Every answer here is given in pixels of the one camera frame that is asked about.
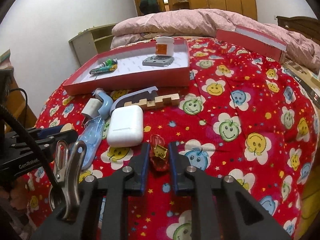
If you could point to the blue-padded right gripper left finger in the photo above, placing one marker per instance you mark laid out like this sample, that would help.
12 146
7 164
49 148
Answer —
104 205

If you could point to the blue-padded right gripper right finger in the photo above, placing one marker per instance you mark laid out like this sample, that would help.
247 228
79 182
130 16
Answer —
221 207

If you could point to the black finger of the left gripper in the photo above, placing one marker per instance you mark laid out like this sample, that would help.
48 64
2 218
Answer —
68 136

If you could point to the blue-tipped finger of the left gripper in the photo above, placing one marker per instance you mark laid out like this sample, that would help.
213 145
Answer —
50 131

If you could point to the round wooden disc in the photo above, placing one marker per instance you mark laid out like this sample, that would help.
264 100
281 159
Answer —
67 127

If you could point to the clear blue plastic case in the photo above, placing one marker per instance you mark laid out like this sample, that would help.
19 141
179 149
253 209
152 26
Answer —
92 137

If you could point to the white small cube adapter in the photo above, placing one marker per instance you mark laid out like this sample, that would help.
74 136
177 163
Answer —
90 111

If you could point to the light blue curved tube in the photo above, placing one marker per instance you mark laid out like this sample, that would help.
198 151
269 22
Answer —
106 100

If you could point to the red and yellow toy figure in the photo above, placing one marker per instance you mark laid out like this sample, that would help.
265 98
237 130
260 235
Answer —
159 154

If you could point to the white earbuds case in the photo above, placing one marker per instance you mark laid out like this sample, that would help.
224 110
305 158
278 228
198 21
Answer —
126 127

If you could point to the green battery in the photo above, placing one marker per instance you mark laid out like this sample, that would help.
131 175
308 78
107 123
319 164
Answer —
103 69

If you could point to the wooden puzzle block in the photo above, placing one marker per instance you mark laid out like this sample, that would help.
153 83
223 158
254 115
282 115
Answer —
157 102

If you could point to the green toy piece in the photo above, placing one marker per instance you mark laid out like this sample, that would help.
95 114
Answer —
110 62

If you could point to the grey perforated plastic plate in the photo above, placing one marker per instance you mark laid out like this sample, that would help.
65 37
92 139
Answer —
158 61

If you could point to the white-capped orange jar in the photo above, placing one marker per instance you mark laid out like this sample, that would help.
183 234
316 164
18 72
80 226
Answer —
164 46

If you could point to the metal spring clip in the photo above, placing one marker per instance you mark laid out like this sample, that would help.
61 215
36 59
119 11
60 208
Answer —
67 167

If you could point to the grey-purple curved plastic piece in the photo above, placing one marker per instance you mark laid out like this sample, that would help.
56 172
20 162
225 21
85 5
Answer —
148 93

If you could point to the green-grey bookshelf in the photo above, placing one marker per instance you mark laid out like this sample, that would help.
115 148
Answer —
91 42

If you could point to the red shallow box tray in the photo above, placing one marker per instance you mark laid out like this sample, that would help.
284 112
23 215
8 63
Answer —
130 72

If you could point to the red smiley-flower blanket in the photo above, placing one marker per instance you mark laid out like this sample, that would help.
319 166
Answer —
242 115

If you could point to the dark green hanging backpack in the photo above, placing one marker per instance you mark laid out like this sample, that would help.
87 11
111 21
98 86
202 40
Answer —
149 7

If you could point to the pink quilted duvet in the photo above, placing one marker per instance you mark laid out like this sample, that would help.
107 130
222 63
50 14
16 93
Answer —
205 23

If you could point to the red box lid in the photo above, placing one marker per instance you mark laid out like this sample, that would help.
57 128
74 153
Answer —
255 41

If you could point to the dark wooden headboard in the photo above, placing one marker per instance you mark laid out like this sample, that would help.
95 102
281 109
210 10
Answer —
309 27

